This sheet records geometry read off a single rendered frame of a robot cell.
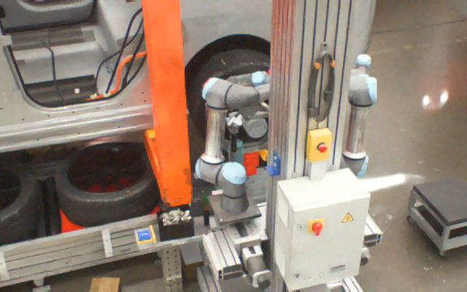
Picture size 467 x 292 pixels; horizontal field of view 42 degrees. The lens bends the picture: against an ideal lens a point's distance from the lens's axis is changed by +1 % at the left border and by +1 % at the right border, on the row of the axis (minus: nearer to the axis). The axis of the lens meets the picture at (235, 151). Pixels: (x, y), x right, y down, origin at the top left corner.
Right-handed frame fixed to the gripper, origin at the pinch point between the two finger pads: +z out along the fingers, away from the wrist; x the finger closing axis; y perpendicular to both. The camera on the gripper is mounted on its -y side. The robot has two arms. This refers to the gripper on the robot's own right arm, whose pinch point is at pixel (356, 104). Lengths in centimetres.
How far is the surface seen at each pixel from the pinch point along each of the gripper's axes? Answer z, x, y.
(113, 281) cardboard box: 70, -66, 147
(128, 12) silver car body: 26, -205, -14
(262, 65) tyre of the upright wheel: -9, -59, 13
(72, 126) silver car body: 15, -132, 106
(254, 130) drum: 15, -44, 41
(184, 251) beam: 80, -52, 102
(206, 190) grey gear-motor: 58, -61, 68
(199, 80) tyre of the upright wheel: 1, -89, 39
